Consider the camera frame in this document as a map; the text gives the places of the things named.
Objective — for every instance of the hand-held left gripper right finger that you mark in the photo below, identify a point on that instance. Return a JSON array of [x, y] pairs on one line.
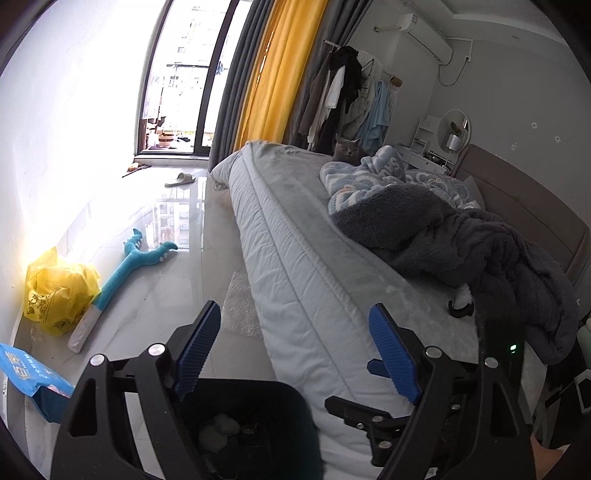
[[392, 353]]

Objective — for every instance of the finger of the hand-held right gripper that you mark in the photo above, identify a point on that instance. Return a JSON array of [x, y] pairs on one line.
[[378, 368], [364, 413]]

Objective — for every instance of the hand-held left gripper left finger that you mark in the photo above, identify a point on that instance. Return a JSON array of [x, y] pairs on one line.
[[196, 350]]

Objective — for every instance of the small white tissue piece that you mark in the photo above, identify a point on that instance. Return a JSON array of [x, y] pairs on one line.
[[463, 295]]

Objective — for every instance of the dark trash bin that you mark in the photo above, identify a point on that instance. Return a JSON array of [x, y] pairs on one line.
[[286, 415]]

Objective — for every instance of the white tissue ball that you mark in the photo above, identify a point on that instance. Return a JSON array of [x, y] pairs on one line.
[[217, 431]]

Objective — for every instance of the person's right forearm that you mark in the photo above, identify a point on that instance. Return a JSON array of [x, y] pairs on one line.
[[549, 466]]

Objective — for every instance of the white bubble wrap sheet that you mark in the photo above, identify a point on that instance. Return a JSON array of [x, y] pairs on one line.
[[242, 304]]

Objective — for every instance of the pale green bottle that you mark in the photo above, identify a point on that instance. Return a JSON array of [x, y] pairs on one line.
[[586, 337]]

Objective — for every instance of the blue claw toy stick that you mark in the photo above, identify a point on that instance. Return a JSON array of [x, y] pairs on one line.
[[120, 272]]

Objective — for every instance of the dark grey fleece blanket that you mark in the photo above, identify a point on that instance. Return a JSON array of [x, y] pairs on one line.
[[461, 240]]

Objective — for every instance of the bed with grey sheet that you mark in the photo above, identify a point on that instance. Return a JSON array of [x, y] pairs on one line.
[[300, 277]]

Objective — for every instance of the beige upholstered headboard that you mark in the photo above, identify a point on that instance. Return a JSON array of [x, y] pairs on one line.
[[531, 207]]

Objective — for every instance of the yellow plastic bag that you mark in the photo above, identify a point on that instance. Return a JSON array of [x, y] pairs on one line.
[[55, 290]]

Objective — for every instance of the beige pillow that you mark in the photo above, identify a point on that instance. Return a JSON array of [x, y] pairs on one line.
[[475, 191]]

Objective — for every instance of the blue paper packet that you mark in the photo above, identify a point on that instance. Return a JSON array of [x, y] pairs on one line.
[[27, 374]]

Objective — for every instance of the blue white fleece garment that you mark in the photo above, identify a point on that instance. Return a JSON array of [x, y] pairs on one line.
[[364, 184]]

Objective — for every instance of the pale slipper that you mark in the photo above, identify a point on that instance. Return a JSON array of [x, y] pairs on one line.
[[180, 180]]

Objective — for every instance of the wooden stick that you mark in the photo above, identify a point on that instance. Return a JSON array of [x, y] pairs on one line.
[[136, 170]]

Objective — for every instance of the white dresser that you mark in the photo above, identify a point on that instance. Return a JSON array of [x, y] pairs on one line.
[[415, 154]]

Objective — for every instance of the grey cat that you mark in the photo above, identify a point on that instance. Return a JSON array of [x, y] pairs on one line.
[[348, 150]]

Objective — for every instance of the white cylinder lamp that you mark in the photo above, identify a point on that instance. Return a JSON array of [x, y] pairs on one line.
[[452, 143]]

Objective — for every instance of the brown basket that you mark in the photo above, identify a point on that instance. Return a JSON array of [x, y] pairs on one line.
[[166, 138]]

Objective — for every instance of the round white mirror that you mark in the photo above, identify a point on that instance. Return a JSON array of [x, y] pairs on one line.
[[450, 121]]

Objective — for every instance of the light blue shirt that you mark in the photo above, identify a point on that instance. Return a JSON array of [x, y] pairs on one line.
[[376, 120]]

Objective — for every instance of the grey curtain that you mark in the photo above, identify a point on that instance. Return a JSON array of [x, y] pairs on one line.
[[235, 92], [323, 55]]

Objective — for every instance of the beige jacket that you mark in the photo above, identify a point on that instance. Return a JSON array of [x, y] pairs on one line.
[[364, 87]]

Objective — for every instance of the white shirt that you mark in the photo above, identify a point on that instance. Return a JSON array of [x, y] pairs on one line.
[[333, 87]]

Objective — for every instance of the clothes on rack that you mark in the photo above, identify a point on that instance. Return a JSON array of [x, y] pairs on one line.
[[395, 81]]

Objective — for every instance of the yellow curtain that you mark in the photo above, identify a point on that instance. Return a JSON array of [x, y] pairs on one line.
[[277, 78]]

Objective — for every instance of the black garment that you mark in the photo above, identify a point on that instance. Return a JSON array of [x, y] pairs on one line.
[[346, 69]]

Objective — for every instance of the white air conditioner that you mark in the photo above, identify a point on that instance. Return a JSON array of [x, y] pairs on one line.
[[425, 37]]

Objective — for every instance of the black sliding door frame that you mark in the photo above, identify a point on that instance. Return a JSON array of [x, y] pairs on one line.
[[205, 115]]

